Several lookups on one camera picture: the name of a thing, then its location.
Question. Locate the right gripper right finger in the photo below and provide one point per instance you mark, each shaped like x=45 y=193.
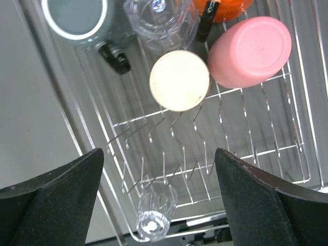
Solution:
x=263 y=209

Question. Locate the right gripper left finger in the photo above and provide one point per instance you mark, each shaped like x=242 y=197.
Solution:
x=54 y=208

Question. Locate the small clear plastic cup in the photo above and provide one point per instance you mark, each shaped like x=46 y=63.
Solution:
x=156 y=208

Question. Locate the pink plastic cup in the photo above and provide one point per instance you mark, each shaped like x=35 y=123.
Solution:
x=250 y=52

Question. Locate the dark green mug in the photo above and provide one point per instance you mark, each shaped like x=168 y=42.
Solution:
x=100 y=25

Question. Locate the large clear plastic tumbler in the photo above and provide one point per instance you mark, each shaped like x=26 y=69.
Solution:
x=163 y=26

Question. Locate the wire dish rack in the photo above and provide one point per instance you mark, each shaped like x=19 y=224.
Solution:
x=279 y=125

